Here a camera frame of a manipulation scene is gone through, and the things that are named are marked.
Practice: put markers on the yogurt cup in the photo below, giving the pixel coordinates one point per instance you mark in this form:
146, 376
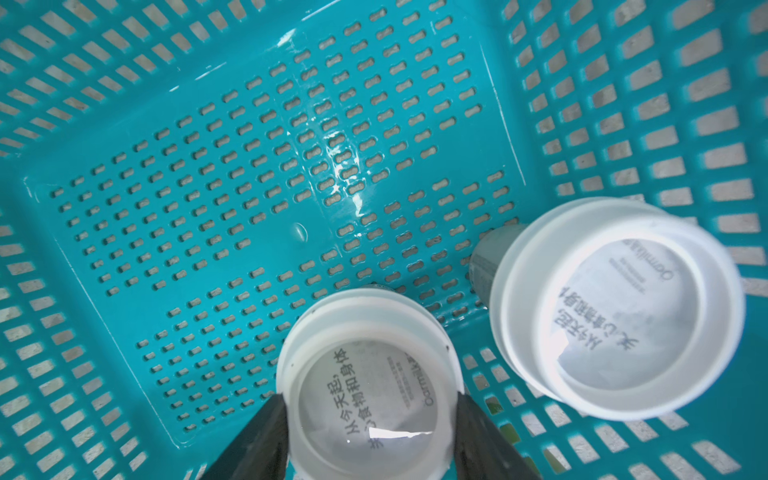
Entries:
614, 307
371, 383

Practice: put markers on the teal plastic basket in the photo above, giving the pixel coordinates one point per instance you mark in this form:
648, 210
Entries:
181, 180

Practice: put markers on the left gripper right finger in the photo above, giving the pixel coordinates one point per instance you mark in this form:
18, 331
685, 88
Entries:
480, 450

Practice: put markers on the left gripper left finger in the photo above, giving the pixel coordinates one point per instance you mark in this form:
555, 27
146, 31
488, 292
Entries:
260, 450

